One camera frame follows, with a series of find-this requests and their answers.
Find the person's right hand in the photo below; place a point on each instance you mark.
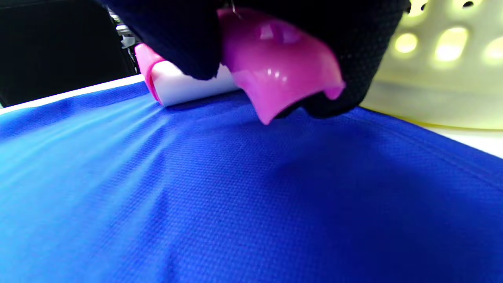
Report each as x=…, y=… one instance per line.
x=177, y=35

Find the pink lint roller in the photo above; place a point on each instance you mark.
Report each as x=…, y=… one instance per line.
x=283, y=67

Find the blue t-shirt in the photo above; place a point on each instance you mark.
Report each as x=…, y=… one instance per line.
x=235, y=196

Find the yellow perforated plastic basket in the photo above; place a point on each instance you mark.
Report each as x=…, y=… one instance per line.
x=452, y=98

